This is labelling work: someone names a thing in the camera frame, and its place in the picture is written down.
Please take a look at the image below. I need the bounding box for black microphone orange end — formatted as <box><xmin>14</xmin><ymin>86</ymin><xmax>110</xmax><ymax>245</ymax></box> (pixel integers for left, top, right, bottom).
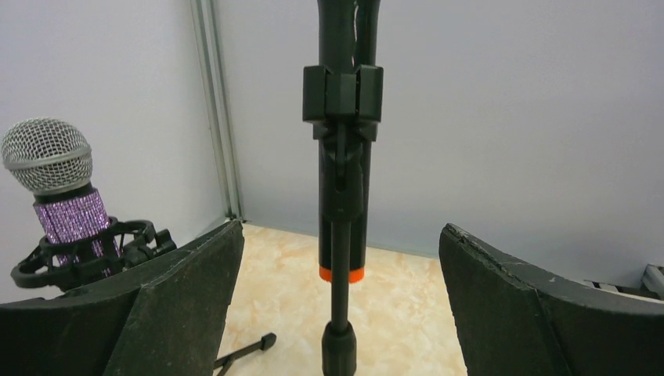
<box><xmin>317</xmin><ymin>0</ymin><xmax>382</xmax><ymax>285</ymax></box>

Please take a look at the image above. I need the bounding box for purple glitter microphone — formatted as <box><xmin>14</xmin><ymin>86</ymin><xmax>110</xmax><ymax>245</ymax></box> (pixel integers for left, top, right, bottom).
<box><xmin>1</xmin><ymin>117</ymin><xmax>121</xmax><ymax>266</ymax></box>

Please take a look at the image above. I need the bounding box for shock mount tripod stand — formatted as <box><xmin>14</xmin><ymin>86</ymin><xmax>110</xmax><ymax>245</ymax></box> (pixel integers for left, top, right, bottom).
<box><xmin>1</xmin><ymin>218</ymin><xmax>276</xmax><ymax>375</ymax></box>

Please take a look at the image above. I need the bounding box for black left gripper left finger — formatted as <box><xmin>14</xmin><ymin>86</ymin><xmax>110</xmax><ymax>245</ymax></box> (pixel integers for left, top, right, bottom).
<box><xmin>1</xmin><ymin>221</ymin><xmax>244</xmax><ymax>375</ymax></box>

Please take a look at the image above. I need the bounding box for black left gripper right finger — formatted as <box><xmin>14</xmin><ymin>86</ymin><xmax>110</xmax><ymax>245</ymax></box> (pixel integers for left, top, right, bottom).
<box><xmin>438</xmin><ymin>224</ymin><xmax>663</xmax><ymax>375</ymax></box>

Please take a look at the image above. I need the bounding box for round base clamp stand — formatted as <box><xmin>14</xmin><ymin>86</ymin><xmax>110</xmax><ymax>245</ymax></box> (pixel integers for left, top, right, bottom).
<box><xmin>302</xmin><ymin>0</ymin><xmax>385</xmax><ymax>376</ymax></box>

